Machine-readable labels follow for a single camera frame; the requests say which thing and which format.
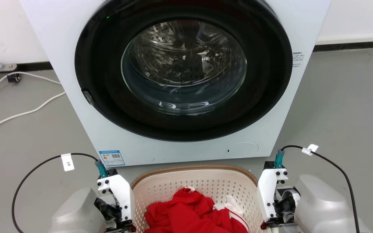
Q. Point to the round white filter cover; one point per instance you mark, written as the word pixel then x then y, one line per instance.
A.
pixel 243 149

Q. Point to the small text sticker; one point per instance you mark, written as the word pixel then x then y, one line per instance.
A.
pixel 298 59

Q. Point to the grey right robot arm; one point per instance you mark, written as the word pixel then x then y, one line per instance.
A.
pixel 322 207

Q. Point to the black round washer door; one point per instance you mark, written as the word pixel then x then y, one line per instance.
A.
pixel 105 106

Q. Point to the white garment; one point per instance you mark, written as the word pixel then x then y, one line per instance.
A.
pixel 230 203

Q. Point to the white front-load washing machine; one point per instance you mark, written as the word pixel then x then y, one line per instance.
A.
pixel 63 48

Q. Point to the beige perforated laundry basket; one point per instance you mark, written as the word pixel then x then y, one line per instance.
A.
pixel 160 184

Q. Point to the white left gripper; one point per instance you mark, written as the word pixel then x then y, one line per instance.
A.
pixel 121 194

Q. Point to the red garment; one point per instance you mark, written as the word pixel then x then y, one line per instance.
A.
pixel 186 213

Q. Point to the steel washer drum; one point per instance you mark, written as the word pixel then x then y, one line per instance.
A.
pixel 160 37

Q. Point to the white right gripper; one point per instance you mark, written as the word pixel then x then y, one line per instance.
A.
pixel 265 194

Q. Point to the blue energy label sticker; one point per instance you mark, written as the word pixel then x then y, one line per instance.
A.
pixel 111 158

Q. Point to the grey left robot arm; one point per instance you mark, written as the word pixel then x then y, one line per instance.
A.
pixel 76 213

